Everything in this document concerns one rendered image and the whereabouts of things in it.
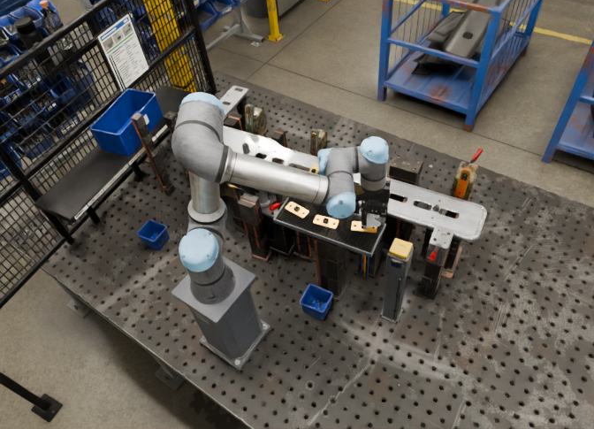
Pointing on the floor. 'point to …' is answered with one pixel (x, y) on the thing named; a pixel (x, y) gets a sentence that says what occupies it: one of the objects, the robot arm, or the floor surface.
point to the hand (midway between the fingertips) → (364, 223)
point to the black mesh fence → (46, 406)
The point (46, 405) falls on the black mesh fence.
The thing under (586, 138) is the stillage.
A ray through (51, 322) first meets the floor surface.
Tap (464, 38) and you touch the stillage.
